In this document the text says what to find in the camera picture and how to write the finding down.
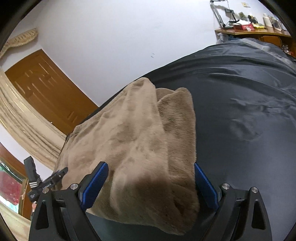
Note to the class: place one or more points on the wooden desk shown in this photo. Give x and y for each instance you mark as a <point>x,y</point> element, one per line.
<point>266,37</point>

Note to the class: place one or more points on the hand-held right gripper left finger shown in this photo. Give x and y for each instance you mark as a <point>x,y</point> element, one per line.
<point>93,185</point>

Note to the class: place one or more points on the black desk lamp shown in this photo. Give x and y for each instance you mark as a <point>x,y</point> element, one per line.
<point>216,11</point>

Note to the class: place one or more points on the clear plastic bag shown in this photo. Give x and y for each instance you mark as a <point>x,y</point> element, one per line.
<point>223,38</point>

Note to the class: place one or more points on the yellow packet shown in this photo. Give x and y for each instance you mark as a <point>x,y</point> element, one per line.
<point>257,26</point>

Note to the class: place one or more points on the wooden door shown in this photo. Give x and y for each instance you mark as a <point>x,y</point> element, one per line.
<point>46,92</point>

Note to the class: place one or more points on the wall socket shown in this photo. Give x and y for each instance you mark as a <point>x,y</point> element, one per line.
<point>245,4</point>

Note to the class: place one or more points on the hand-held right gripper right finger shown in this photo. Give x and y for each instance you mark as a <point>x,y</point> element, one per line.
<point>207,187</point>

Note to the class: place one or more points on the white jug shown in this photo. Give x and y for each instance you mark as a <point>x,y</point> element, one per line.
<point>267,22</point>

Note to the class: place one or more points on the brown fleece garment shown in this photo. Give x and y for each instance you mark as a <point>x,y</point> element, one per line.
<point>138,139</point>

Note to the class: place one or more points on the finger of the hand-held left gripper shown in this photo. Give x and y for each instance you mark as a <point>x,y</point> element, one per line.
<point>55,178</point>

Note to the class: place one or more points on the wooden framed panel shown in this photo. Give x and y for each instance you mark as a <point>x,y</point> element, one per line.
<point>11,183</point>

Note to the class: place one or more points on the red box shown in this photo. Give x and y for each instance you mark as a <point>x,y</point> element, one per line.
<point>242,27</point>

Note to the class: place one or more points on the cream curtain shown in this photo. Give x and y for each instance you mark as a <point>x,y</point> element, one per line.
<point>27,120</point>

